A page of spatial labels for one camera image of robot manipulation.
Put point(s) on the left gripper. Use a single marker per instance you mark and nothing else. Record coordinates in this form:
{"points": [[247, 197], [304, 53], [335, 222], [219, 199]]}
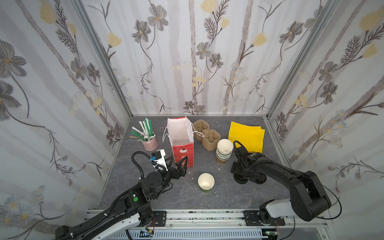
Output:
{"points": [[175, 169]]}

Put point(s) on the green paper coffee cup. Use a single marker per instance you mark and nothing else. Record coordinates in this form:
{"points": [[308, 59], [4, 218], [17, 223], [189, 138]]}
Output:
{"points": [[206, 182]]}

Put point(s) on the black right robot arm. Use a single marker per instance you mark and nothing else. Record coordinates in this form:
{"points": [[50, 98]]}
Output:
{"points": [[308, 196]]}

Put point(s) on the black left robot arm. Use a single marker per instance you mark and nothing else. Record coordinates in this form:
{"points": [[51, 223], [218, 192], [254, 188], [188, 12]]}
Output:
{"points": [[132, 208]]}

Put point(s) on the pink straw holder cup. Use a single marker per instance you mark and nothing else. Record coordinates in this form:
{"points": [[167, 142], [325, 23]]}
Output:
{"points": [[151, 144]]}

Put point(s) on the red white paper bag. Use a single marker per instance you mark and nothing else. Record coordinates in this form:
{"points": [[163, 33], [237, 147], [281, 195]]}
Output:
{"points": [[180, 132]]}

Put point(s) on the brown pulp cup carrier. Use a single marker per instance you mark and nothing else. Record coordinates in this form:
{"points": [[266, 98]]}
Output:
{"points": [[207, 136]]}

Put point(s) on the stack of paper cups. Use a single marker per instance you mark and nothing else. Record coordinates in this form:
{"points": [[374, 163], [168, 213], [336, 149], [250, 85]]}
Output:
{"points": [[224, 151]]}

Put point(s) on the yellow napkin stack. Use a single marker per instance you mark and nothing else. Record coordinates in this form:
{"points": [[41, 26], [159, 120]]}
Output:
{"points": [[251, 137]]}

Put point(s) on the stack of black lids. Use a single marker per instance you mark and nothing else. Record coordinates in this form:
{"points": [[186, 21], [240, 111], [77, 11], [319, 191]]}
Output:
{"points": [[258, 179]]}

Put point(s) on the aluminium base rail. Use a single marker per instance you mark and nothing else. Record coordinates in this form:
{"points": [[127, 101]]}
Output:
{"points": [[237, 224]]}

